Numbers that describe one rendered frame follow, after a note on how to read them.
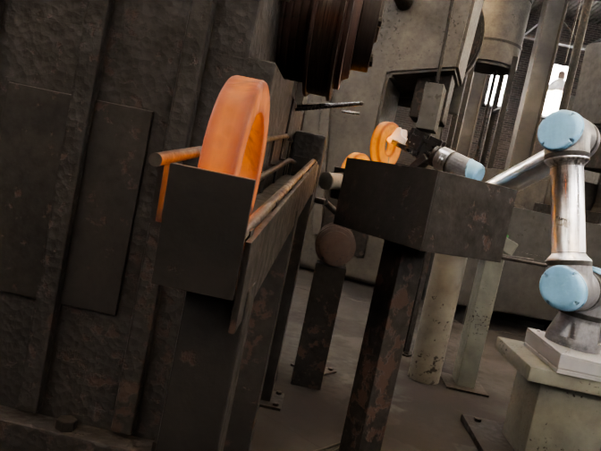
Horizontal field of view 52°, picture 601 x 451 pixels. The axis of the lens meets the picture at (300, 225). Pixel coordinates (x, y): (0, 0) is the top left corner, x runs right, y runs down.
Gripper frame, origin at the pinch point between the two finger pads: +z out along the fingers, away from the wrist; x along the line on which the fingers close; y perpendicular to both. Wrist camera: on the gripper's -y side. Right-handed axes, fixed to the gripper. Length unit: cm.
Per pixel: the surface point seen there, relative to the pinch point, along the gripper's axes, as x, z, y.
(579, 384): 6, -89, -35
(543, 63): -814, 297, 167
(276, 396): 36, -25, -80
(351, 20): 58, -12, 25
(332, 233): 22.5, -9.9, -32.0
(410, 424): 9, -56, -72
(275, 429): 53, -39, -77
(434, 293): -32, -27, -45
